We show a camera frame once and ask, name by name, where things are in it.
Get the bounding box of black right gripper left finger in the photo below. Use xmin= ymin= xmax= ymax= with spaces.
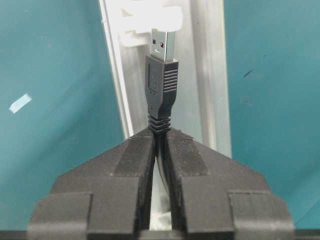
xmin=27 ymin=129 xmax=155 ymax=240

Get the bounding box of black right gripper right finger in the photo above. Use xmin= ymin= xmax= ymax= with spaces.
xmin=165 ymin=129 xmax=295 ymax=240

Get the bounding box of black USB cable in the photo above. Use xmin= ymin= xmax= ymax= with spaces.
xmin=144 ymin=27 xmax=181 ymax=201

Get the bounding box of green table cloth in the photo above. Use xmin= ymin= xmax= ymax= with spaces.
xmin=0 ymin=0 xmax=320 ymax=230

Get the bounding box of aluminium rail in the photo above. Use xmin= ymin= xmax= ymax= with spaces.
xmin=99 ymin=0 xmax=232 ymax=231

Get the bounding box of white zip-tie ring far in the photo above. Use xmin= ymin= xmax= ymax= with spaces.
xmin=117 ymin=0 xmax=185 ymax=48

